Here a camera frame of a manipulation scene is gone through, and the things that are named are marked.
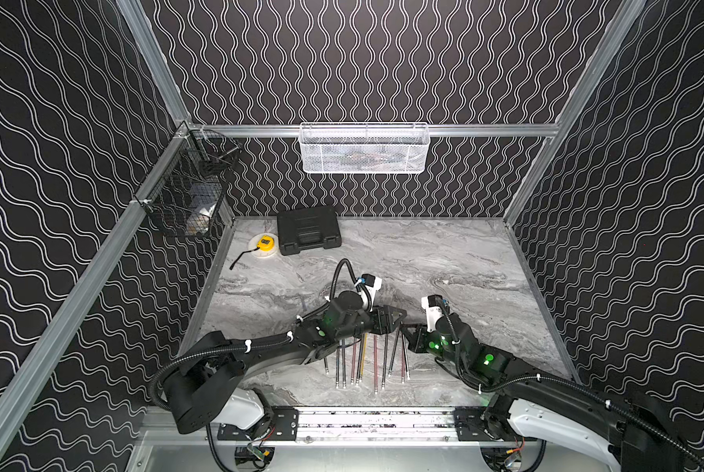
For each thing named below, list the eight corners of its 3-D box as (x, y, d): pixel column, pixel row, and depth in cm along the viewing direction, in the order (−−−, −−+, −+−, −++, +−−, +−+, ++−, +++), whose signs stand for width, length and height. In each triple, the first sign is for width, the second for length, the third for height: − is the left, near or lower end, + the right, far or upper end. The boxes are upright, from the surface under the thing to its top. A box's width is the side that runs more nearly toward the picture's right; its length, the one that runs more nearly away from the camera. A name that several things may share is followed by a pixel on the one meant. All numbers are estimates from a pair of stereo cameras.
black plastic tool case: (280, 257, 110) (278, 248, 106) (279, 218, 123) (277, 209, 119) (341, 249, 113) (341, 239, 109) (334, 212, 126) (334, 202, 122)
